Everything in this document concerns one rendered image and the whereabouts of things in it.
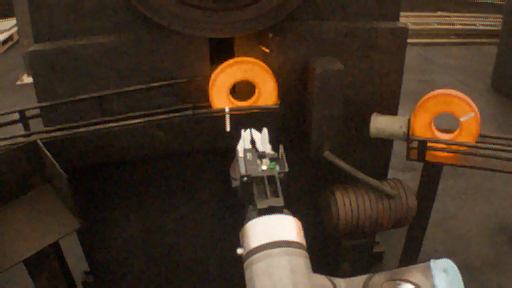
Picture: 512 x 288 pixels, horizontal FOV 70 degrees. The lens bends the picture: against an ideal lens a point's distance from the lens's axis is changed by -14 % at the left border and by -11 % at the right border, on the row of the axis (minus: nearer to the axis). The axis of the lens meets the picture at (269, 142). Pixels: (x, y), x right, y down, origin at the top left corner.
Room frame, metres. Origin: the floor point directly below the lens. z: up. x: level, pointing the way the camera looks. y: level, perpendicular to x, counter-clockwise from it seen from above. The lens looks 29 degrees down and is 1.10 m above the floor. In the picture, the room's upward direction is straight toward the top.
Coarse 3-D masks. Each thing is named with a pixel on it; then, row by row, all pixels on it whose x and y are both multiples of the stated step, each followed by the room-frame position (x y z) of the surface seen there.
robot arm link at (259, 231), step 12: (264, 216) 0.44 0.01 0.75; (276, 216) 0.44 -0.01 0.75; (288, 216) 0.44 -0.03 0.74; (252, 228) 0.43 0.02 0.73; (264, 228) 0.42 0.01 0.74; (276, 228) 0.42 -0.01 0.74; (288, 228) 0.42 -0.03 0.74; (300, 228) 0.44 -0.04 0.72; (240, 240) 0.43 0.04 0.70; (252, 240) 0.41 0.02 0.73; (264, 240) 0.40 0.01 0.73; (276, 240) 0.40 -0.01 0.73; (300, 240) 0.41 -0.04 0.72; (240, 252) 0.41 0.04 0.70
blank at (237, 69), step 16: (224, 64) 0.89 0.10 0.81; (240, 64) 0.88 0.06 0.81; (256, 64) 0.88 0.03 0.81; (224, 80) 0.87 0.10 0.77; (240, 80) 0.88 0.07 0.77; (256, 80) 0.88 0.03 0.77; (272, 80) 0.89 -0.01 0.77; (224, 96) 0.87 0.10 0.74; (256, 96) 0.89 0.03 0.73; (272, 96) 0.89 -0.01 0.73
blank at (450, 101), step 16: (432, 96) 0.80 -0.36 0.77; (448, 96) 0.79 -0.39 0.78; (464, 96) 0.79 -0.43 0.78; (416, 112) 0.81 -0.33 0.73; (432, 112) 0.80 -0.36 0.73; (448, 112) 0.78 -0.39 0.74; (464, 112) 0.77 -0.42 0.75; (416, 128) 0.81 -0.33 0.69; (432, 128) 0.80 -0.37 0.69; (464, 128) 0.76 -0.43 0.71; (432, 144) 0.79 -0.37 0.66
